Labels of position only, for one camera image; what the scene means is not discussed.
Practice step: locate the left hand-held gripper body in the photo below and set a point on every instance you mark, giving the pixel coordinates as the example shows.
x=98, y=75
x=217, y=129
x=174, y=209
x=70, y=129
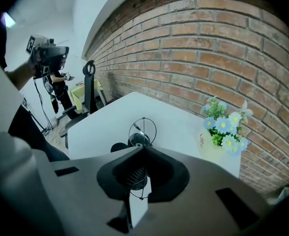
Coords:
x=36, y=43

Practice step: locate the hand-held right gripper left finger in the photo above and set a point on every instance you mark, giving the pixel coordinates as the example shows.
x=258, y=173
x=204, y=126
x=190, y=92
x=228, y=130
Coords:
x=85, y=195

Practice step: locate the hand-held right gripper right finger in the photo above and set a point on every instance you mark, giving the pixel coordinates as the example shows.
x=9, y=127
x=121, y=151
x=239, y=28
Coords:
x=203, y=195

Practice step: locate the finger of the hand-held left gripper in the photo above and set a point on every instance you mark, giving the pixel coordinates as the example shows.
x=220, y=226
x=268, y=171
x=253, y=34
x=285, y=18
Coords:
x=56, y=51

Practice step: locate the person's left forearm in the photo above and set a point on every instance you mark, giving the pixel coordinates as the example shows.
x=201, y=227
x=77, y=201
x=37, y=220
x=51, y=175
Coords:
x=19, y=75

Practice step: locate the long ceiling light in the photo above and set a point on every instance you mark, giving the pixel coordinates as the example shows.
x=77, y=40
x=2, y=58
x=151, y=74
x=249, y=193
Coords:
x=8, y=20

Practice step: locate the yellow-green table cover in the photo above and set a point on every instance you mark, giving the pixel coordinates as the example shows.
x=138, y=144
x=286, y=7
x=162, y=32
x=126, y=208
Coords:
x=77, y=95

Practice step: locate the black office chair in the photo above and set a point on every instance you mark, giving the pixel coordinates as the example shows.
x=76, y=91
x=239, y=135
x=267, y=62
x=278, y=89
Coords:
x=89, y=95

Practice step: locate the potted artificial flowers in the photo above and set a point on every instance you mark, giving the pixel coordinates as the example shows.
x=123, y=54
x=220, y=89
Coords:
x=223, y=131

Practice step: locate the white table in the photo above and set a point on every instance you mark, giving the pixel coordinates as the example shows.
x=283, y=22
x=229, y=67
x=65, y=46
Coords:
x=97, y=126

